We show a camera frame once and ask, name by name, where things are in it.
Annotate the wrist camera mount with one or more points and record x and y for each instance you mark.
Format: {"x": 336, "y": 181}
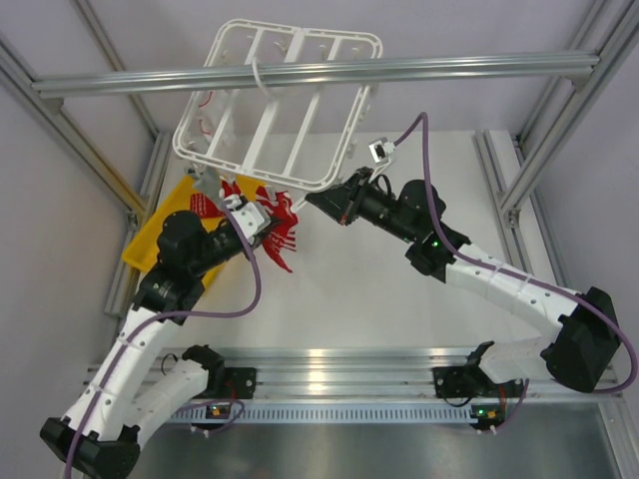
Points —
{"x": 382, "y": 151}
{"x": 250, "y": 218}

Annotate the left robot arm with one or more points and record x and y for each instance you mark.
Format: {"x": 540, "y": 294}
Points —
{"x": 103, "y": 433}

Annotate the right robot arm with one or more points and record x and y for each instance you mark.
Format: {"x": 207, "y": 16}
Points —
{"x": 576, "y": 340}

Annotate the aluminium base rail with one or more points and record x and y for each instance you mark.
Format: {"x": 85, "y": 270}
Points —
{"x": 344, "y": 375}

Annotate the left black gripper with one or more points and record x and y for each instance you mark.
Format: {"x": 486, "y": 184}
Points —
{"x": 260, "y": 237}

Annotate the perforated cable duct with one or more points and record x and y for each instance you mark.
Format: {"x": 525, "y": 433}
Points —
{"x": 340, "y": 413}

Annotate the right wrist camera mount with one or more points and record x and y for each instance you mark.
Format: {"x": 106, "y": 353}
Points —
{"x": 382, "y": 151}

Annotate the white plastic clip hanger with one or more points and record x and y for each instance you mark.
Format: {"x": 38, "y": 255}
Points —
{"x": 294, "y": 138}

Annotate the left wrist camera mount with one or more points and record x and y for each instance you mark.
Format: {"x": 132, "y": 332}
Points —
{"x": 250, "y": 218}

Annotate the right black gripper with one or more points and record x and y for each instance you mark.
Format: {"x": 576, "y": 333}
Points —
{"x": 344, "y": 202}

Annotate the red sock in tray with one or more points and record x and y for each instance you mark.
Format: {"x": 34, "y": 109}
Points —
{"x": 203, "y": 207}

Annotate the red white striped sock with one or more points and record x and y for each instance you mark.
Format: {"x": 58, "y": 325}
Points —
{"x": 279, "y": 206}

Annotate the aluminium top crossbar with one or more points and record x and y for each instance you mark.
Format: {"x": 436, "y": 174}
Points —
{"x": 361, "y": 72}

